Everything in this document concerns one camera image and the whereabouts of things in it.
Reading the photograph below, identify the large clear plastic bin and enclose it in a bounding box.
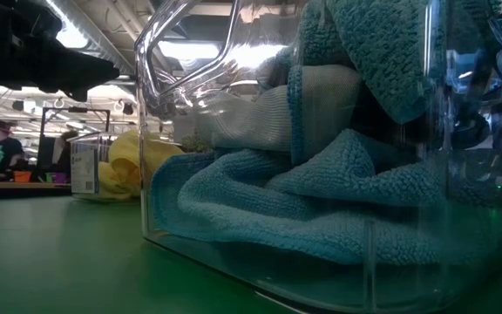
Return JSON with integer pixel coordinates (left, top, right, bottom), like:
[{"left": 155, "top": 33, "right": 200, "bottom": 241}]
[{"left": 132, "top": 0, "right": 502, "bottom": 314}]

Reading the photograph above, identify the black aluminium table frame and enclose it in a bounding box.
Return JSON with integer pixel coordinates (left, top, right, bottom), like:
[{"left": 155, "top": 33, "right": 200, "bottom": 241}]
[{"left": 0, "top": 182, "right": 73, "bottom": 201}]

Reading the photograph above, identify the small clear plastic bin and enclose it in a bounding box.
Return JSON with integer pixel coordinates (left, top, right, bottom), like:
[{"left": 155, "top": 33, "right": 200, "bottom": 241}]
[{"left": 66, "top": 132, "right": 147, "bottom": 202}]

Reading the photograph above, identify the black metal rack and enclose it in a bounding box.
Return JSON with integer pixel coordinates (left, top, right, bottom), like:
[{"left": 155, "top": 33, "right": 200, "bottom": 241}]
[{"left": 37, "top": 106, "right": 112, "bottom": 180}]

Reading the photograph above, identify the yellow microfiber towel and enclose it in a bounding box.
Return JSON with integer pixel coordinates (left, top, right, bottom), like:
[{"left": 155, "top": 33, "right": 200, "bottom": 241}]
[
  {"left": 108, "top": 129, "right": 185, "bottom": 176},
  {"left": 97, "top": 160, "right": 142, "bottom": 202}
]

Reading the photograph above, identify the green table mat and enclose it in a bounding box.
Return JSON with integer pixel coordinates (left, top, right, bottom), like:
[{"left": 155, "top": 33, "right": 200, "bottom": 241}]
[{"left": 0, "top": 194, "right": 502, "bottom": 314}]

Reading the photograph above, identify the white teal-edged towel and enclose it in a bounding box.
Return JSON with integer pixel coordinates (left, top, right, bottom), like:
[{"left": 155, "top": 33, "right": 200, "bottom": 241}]
[{"left": 196, "top": 64, "right": 364, "bottom": 166}]

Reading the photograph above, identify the person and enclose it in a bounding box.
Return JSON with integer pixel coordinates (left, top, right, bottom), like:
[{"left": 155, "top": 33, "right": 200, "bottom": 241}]
[{"left": 0, "top": 119, "right": 26, "bottom": 176}]

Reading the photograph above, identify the light blue microfiber towel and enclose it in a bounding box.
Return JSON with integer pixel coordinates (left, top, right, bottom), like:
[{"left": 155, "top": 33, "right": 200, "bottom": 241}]
[{"left": 149, "top": 127, "right": 457, "bottom": 268}]

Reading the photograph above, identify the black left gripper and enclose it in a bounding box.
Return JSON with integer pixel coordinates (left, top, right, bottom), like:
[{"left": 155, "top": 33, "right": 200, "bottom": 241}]
[{"left": 0, "top": 0, "right": 121, "bottom": 103}]

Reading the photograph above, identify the dark teal microfiber towel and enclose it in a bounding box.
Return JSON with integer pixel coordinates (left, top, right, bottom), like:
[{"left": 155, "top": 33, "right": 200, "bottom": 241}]
[{"left": 272, "top": 0, "right": 502, "bottom": 126}]

